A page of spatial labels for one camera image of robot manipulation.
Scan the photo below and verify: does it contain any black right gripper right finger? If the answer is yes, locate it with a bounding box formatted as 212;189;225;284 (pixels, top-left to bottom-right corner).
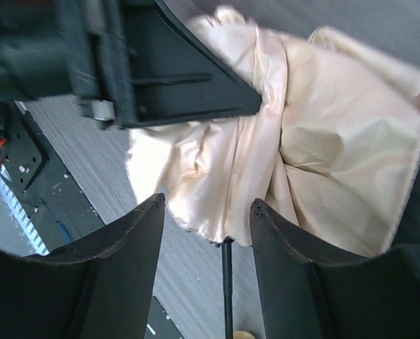
250;199;420;338

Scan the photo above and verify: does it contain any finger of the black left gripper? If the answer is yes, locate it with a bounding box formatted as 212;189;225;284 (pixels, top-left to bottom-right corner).
117;1;261;128

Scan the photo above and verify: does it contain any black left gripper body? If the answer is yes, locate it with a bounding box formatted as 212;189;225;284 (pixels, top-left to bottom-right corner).
54;0;135;130

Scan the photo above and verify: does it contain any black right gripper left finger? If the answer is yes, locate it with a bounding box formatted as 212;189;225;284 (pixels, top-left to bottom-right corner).
0;194;165;338

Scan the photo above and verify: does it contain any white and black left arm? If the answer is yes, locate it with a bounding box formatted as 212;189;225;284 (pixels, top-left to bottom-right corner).
0;1;261;136

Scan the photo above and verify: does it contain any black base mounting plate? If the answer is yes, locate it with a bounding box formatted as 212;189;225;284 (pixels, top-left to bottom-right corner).
1;102;182;339

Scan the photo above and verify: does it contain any white slotted cable duct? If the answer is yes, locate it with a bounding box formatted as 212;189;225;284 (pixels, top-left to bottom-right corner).
0;175;49;256

